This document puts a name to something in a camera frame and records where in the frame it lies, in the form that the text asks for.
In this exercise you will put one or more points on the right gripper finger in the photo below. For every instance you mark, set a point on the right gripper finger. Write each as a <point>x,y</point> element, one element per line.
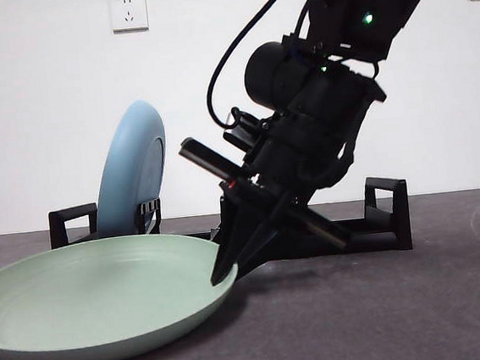
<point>275,232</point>
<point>228,232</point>

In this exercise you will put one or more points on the blue round plate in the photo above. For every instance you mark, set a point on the blue round plate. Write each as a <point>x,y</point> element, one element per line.
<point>128,165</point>

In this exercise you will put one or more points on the pale green round plate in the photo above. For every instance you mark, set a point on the pale green round plate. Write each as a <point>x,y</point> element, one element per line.
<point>86,301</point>

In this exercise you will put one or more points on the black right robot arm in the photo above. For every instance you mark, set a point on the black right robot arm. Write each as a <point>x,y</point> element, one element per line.
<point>334,94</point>

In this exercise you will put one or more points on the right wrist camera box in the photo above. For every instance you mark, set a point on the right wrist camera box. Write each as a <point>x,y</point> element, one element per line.
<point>246,130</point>

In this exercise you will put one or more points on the black plastic plate rack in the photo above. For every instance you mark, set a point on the black plastic plate rack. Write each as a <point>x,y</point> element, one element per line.
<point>401,215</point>

